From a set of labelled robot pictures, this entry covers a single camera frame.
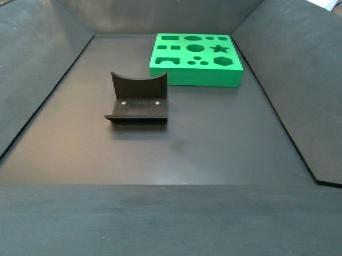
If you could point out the green shape sorter block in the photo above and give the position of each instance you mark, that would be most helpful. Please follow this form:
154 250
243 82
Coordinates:
197 59

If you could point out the black curved holder stand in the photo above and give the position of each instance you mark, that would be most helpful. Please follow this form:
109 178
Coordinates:
141 99

